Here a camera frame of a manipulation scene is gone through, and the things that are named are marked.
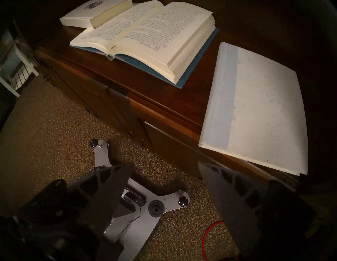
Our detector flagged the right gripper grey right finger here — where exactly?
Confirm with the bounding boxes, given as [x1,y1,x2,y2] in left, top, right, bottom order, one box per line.
[198,162,317,261]

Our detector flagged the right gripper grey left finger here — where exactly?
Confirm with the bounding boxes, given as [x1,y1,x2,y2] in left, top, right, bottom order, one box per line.
[16,162,135,234]

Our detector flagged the white book pale blue spine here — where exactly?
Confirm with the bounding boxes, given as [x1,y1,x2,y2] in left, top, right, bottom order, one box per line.
[198,42,309,176]

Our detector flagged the blue cover hardback book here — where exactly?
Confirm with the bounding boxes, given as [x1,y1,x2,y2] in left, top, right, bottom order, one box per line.
[69,0,220,89]

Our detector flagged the black power strip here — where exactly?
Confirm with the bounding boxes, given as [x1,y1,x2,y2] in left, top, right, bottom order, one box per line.
[122,184,147,209]

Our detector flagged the round black rubber foot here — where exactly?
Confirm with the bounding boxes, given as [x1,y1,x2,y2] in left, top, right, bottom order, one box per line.
[148,200,165,218]

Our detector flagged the dark brown wooden bookcase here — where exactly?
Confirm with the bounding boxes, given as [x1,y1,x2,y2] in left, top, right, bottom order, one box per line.
[11,0,337,198]

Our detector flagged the white slatted chair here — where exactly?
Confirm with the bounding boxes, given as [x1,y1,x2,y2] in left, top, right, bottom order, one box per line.
[0,29,40,98]

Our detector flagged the white book with round print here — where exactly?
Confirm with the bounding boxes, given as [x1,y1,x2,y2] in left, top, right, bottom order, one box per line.
[60,0,133,29]

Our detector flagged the red cable coil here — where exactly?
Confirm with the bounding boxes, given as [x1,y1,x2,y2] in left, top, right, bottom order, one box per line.
[202,220,227,261]

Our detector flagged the grey metal robot base plate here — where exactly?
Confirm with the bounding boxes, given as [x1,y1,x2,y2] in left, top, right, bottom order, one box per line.
[90,139,190,261]

